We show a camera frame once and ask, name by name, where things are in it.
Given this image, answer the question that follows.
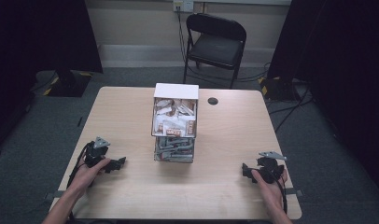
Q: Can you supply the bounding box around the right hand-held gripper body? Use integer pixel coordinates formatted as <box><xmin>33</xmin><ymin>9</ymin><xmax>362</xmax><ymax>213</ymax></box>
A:
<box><xmin>255</xmin><ymin>150</ymin><xmax>288</xmax><ymax>185</ymax></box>

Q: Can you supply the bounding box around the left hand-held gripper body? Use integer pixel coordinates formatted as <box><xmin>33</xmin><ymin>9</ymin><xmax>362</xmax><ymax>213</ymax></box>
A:
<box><xmin>83</xmin><ymin>136</ymin><xmax>111</xmax><ymax>169</ymax></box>

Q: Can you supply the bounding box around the person's right hand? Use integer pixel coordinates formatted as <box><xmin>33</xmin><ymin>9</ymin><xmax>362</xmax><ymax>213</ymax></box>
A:
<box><xmin>250</xmin><ymin>168</ymin><xmax>288</xmax><ymax>213</ymax></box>

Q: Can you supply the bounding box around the person's left hand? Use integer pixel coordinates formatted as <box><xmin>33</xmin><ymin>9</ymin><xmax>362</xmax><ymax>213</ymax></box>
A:
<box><xmin>66</xmin><ymin>157</ymin><xmax>112</xmax><ymax>200</ymax></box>

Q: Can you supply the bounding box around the white box of packets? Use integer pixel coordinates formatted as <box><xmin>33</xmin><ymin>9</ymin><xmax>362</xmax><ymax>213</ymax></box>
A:
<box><xmin>150</xmin><ymin>82</ymin><xmax>201</xmax><ymax>164</ymax></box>

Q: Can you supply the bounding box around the pile of white brown packets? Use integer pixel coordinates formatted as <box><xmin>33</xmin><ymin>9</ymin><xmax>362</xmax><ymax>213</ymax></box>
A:
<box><xmin>153</xmin><ymin>98</ymin><xmax>197</xmax><ymax>137</ymax></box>

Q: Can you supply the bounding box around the black stand base yellow tape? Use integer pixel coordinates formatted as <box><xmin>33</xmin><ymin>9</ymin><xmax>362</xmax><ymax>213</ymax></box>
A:
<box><xmin>42</xmin><ymin>69</ymin><xmax>94</xmax><ymax>98</ymax></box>
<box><xmin>258</xmin><ymin>76</ymin><xmax>299</xmax><ymax>102</ymax></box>

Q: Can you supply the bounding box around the black curtain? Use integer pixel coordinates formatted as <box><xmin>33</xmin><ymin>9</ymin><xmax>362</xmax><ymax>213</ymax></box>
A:
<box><xmin>266</xmin><ymin>0</ymin><xmax>379</xmax><ymax>200</ymax></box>
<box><xmin>0</xmin><ymin>0</ymin><xmax>104</xmax><ymax>157</ymax></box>

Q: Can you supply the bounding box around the black folding chair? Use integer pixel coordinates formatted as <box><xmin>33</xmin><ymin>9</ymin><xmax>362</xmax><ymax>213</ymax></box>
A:
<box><xmin>182</xmin><ymin>12</ymin><xmax>247</xmax><ymax>91</ymax></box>

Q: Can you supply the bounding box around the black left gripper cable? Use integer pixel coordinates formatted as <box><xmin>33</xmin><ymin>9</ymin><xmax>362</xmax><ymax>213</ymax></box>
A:
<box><xmin>66</xmin><ymin>142</ymin><xmax>95</xmax><ymax>189</ymax></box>

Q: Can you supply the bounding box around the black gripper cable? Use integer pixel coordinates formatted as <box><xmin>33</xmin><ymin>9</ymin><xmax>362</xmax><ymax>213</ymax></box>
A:
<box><xmin>66</xmin><ymin>142</ymin><xmax>95</xmax><ymax>189</ymax></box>
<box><xmin>269</xmin><ymin>169</ymin><xmax>288</xmax><ymax>216</ymax></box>

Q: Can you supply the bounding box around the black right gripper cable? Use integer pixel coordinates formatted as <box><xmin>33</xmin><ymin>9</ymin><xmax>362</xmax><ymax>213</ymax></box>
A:
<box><xmin>269</xmin><ymin>169</ymin><xmax>288</xmax><ymax>216</ymax></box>

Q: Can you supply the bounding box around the grey table edge strap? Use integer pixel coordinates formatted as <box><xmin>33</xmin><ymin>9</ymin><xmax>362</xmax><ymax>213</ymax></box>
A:
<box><xmin>43</xmin><ymin>189</ymin><xmax>66</xmax><ymax>201</ymax></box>
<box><xmin>285</xmin><ymin>188</ymin><xmax>304</xmax><ymax>198</ymax></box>

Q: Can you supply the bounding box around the black floor cable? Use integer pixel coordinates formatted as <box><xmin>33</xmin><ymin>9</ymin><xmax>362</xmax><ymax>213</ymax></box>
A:
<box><xmin>266</xmin><ymin>81</ymin><xmax>315</xmax><ymax>134</ymax></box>

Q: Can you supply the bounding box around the black wall socket cable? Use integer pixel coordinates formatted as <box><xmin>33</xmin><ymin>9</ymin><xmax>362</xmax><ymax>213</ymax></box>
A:
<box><xmin>175</xmin><ymin>6</ymin><xmax>191</xmax><ymax>68</ymax></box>

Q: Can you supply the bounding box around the white wall socket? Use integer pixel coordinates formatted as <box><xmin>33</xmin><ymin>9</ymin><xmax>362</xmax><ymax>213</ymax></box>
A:
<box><xmin>173</xmin><ymin>0</ymin><xmax>195</xmax><ymax>14</ymax></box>

